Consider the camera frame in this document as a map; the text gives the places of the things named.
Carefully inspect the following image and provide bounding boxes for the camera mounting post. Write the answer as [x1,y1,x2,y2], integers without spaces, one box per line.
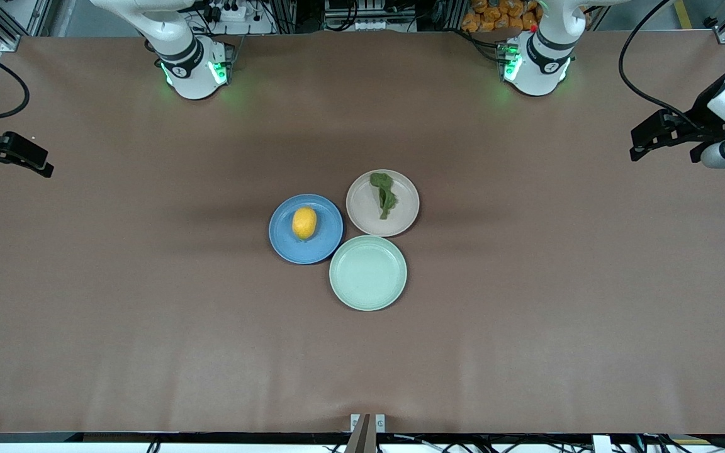
[345,413,386,453]

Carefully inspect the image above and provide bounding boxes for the white power strip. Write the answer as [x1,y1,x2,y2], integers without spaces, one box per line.
[208,0,249,23]

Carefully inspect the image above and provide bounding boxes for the yellow lemon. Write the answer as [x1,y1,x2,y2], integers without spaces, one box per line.
[292,207,318,241]

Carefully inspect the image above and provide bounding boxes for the light green plate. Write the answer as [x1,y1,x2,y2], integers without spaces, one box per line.
[329,235,408,312]

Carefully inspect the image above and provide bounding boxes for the beige plate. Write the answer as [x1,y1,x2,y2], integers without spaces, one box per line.
[346,169,420,238]

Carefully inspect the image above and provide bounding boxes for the green lettuce leaf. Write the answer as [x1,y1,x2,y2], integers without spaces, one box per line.
[370,172,399,220]

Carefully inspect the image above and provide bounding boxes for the orange snack packets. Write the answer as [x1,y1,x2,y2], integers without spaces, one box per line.
[461,0,542,33]

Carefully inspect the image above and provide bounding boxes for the blue plate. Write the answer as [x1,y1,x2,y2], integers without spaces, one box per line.
[268,193,344,265]

